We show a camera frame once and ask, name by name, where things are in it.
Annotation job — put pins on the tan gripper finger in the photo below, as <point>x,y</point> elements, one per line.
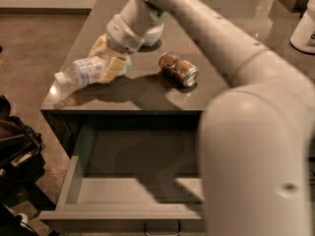
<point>114,67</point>
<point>101,47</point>

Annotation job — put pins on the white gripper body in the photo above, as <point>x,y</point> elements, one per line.
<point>122,37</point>

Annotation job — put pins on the blue label plastic bottle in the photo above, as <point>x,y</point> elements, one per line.
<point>83,72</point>

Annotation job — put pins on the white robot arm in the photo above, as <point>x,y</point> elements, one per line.
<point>253,139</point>

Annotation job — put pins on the open grey top drawer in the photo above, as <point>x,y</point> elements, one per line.
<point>127,170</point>

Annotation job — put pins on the white ceramic bowl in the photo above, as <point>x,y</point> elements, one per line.
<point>153,35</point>

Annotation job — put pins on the brown soda can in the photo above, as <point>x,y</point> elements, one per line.
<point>179,69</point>

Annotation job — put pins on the white plastic container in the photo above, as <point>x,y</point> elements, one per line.
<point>303,37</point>

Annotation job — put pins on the metal drawer handle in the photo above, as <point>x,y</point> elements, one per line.
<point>162,228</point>

